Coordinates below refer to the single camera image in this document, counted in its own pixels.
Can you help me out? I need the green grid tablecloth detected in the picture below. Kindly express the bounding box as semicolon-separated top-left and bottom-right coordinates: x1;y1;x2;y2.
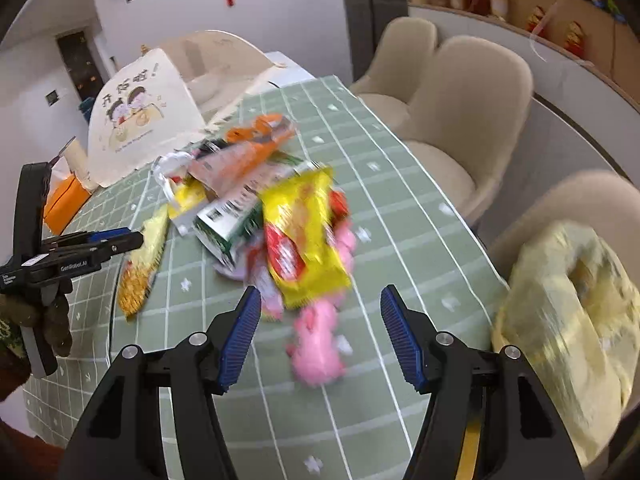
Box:
22;75;511;480

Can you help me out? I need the cream chair with open back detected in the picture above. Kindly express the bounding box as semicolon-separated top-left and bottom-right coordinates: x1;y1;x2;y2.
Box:
159;30;275;107

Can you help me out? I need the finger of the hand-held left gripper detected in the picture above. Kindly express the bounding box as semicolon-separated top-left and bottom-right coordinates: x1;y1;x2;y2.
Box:
44;227;133;247
45;232;146;268

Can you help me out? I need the pink candy wrapper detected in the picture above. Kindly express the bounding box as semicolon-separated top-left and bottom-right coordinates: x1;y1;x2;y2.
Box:
247;240;287;322

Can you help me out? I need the pink toy caterpillar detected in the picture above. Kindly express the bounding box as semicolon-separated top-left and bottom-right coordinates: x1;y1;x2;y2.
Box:
285;220;359;388

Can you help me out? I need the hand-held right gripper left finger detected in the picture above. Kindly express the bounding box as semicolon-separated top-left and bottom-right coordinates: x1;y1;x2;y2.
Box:
59;286;263;480

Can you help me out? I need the yellow plastic bag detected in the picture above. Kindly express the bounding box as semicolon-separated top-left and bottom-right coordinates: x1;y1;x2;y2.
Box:
491;222;640;468

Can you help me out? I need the orange snack packet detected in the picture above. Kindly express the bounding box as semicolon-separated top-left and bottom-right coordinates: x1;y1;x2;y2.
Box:
190;114;297;192

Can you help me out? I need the white crumpled wrapper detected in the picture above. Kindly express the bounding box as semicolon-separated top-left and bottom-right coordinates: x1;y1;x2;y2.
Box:
152;152;194;187

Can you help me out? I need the small beige upholstered chair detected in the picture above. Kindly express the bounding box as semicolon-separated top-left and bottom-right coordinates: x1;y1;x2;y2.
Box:
349;16;439;132

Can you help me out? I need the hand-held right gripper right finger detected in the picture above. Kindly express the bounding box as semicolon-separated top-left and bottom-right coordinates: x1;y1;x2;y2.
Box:
380;284;586;480

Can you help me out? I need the person's left forearm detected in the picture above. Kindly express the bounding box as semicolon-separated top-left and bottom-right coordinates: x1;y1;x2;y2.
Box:
0;321;32;403

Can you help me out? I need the dark door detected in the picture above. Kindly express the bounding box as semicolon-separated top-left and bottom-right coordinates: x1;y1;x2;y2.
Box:
55;30;109;97

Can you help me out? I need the yellow snack packet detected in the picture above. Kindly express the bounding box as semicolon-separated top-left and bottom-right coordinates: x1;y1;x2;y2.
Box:
260;165;354;311

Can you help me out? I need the orange box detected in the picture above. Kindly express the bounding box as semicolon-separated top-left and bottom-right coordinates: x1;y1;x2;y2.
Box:
44;175;94;236

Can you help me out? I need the person's left hand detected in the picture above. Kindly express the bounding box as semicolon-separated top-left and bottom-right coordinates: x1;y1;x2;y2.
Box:
0;287;74;358

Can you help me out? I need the yellow noodle packet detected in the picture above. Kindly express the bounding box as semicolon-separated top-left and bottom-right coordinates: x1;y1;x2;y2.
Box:
117;205;171;319

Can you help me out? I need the white cartoon print tote bag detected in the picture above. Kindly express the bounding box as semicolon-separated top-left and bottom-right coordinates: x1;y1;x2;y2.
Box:
86;47;287;188

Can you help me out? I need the small yellow and white box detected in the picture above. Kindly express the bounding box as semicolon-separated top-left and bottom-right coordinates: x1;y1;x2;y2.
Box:
167;180;209;236

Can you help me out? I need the green and white carton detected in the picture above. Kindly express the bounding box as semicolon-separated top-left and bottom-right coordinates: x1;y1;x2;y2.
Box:
192;185;267;269

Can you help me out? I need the red snack packet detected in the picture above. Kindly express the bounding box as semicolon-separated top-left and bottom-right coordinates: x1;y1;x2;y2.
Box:
327;190;352;227

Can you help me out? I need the white sideboard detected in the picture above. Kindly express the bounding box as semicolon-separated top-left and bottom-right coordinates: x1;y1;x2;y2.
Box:
407;2;640;188

